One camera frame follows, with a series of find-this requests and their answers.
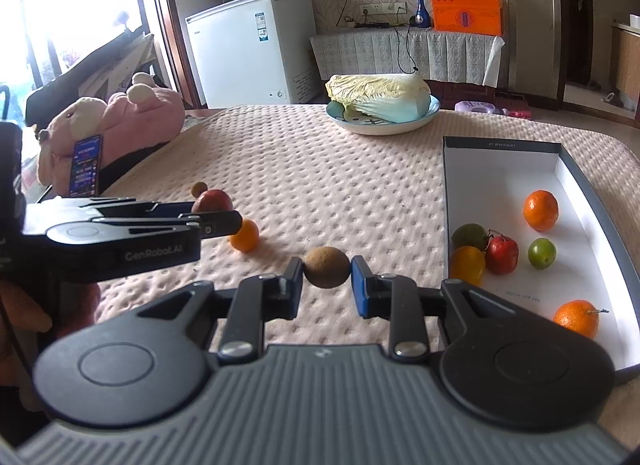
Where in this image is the brown kiwi fruit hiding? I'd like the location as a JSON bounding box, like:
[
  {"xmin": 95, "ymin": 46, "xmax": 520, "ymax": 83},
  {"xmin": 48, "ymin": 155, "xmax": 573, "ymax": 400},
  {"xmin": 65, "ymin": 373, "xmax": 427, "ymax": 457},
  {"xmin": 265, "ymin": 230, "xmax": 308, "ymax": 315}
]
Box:
[{"xmin": 304, "ymin": 246, "xmax": 350, "ymax": 289}]

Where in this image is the yellow orange fruit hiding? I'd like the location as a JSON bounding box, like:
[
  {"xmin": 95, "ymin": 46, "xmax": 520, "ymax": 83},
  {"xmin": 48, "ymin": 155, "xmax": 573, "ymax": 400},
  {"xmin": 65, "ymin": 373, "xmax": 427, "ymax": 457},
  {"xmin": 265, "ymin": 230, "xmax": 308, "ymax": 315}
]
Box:
[{"xmin": 449, "ymin": 245, "xmax": 486, "ymax": 286}]

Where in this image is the small orange fruit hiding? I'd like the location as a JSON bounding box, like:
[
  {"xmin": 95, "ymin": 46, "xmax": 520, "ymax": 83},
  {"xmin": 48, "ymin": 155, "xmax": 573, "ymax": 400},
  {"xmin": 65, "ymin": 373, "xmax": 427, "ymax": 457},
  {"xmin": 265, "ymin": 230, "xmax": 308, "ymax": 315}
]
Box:
[{"xmin": 229, "ymin": 218, "xmax": 260, "ymax": 253}]

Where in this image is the green fruit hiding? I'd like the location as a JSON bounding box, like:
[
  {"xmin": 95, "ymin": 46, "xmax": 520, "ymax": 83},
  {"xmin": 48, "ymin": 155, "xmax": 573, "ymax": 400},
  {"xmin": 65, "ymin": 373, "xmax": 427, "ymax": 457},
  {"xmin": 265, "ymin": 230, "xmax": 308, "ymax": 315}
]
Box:
[{"xmin": 451, "ymin": 224, "xmax": 489, "ymax": 251}]

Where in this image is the dark red apple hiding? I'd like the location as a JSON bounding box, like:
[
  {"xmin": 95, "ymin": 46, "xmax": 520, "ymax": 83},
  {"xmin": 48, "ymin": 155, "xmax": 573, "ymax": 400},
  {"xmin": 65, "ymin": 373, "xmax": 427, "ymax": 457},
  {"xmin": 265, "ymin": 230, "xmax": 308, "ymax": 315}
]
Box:
[{"xmin": 191, "ymin": 189, "xmax": 233, "ymax": 214}]

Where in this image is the small brown fruit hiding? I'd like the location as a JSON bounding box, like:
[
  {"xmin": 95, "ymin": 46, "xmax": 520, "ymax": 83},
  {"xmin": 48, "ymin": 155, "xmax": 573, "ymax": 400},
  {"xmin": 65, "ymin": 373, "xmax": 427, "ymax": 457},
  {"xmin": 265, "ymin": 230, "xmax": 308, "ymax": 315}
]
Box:
[{"xmin": 191, "ymin": 181, "xmax": 208, "ymax": 199}]

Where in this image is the green lime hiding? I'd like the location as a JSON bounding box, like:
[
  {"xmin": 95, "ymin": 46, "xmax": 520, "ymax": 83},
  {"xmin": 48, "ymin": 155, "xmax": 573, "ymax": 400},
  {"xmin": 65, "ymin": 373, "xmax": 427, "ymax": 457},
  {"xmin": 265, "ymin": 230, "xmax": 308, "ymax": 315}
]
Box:
[{"xmin": 527, "ymin": 237, "xmax": 556, "ymax": 270}]

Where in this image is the tangerine with stem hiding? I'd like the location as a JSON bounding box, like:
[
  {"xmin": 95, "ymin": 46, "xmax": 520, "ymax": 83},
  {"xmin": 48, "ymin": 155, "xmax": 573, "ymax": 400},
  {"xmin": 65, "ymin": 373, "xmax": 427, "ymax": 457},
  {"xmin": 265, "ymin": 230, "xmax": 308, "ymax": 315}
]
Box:
[{"xmin": 523, "ymin": 190, "xmax": 560, "ymax": 232}]

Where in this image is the large orange with stem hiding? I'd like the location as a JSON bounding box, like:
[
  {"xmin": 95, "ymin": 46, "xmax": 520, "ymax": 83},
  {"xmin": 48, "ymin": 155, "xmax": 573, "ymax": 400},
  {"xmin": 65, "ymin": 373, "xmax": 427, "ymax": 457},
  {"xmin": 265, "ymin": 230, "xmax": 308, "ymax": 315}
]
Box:
[{"xmin": 553, "ymin": 299, "xmax": 608, "ymax": 339}]

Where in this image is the wooden kitchen cabinet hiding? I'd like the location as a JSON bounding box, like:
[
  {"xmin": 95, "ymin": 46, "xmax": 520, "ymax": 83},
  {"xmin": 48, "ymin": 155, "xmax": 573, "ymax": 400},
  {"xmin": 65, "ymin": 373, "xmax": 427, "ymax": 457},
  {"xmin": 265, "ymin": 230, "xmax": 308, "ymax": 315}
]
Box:
[{"xmin": 610, "ymin": 22, "xmax": 640, "ymax": 110}]

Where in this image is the person left hand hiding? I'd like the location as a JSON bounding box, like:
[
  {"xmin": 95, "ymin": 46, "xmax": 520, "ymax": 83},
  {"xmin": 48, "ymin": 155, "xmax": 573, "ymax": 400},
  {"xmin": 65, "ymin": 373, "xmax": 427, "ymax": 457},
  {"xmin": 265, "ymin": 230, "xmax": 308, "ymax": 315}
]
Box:
[{"xmin": 1, "ymin": 280, "xmax": 101, "ymax": 395}]

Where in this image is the smartphone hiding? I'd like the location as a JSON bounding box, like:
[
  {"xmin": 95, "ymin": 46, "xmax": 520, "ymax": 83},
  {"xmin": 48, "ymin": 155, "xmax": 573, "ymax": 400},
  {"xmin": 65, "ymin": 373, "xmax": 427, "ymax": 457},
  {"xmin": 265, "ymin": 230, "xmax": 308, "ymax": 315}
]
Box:
[{"xmin": 68, "ymin": 135, "xmax": 102, "ymax": 198}]

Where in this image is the pink plush toy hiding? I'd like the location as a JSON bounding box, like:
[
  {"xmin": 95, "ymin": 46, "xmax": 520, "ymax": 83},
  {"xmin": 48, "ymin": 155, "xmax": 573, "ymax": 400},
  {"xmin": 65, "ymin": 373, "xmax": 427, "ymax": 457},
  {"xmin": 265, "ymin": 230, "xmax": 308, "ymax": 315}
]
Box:
[{"xmin": 37, "ymin": 72, "xmax": 186, "ymax": 196}]

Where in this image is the black chair back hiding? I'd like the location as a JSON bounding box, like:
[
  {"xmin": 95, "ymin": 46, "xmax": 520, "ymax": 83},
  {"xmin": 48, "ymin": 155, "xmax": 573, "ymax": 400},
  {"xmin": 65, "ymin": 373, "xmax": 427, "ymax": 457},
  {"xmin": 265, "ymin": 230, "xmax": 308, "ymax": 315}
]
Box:
[{"xmin": 25, "ymin": 28, "xmax": 144, "ymax": 129}]

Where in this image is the pink quilted table cover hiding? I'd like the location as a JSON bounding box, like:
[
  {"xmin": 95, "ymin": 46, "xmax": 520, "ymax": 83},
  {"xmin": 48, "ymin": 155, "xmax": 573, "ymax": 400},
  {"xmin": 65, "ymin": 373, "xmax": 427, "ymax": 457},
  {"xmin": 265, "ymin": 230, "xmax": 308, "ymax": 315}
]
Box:
[{"xmin": 96, "ymin": 106, "xmax": 639, "ymax": 464}]

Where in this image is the grey cardboard box tray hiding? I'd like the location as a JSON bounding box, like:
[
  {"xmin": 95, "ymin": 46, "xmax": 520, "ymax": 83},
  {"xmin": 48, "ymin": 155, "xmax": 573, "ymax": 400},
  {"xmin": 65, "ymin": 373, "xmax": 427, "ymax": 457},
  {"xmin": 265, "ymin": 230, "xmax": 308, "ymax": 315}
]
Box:
[{"xmin": 442, "ymin": 136, "xmax": 639, "ymax": 383}]

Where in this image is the white blue plate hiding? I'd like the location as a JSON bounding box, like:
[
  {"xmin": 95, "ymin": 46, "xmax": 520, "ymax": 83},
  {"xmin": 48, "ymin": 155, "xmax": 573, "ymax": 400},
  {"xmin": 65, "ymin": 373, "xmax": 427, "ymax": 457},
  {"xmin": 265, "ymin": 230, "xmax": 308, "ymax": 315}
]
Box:
[{"xmin": 326, "ymin": 95, "xmax": 440, "ymax": 136}]

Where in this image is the napa cabbage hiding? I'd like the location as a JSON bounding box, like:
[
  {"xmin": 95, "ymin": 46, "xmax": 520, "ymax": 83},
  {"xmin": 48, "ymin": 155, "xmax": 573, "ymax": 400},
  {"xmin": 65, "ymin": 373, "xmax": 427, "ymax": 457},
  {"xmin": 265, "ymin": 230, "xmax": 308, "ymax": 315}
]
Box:
[{"xmin": 326, "ymin": 74, "xmax": 431, "ymax": 124}]

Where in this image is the cabinet with lace cloth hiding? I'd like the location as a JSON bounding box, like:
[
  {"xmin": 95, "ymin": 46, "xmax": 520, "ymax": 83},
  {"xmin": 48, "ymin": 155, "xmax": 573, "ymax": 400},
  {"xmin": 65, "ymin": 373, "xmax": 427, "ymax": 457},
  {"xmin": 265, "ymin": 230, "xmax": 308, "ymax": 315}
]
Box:
[{"xmin": 310, "ymin": 26, "xmax": 506, "ymax": 87}]

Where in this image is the white chest freezer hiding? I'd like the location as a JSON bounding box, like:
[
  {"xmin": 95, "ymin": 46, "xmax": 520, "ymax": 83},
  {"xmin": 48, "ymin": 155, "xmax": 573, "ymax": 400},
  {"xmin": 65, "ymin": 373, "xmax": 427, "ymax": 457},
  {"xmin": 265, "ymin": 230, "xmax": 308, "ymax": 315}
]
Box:
[{"xmin": 186, "ymin": 0, "xmax": 321, "ymax": 108}]

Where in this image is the blue glass bottle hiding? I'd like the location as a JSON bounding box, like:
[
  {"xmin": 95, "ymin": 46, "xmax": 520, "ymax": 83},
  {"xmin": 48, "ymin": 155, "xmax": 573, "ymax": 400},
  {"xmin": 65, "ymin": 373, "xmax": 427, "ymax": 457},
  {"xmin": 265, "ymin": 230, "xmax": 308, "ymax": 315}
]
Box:
[{"xmin": 410, "ymin": 0, "xmax": 432, "ymax": 29}]

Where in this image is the orange gift bag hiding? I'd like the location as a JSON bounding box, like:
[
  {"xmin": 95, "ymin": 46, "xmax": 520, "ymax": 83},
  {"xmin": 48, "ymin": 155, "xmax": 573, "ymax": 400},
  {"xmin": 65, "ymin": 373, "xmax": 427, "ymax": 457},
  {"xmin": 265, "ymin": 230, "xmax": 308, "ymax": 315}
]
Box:
[{"xmin": 431, "ymin": 0, "xmax": 502, "ymax": 36}]

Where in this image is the black power cable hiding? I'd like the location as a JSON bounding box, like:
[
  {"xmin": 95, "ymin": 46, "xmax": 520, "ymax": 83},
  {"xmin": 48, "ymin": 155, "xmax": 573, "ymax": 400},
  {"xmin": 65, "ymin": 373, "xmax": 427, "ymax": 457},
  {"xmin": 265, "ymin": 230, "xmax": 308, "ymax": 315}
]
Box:
[{"xmin": 334, "ymin": 0, "xmax": 421, "ymax": 74}]

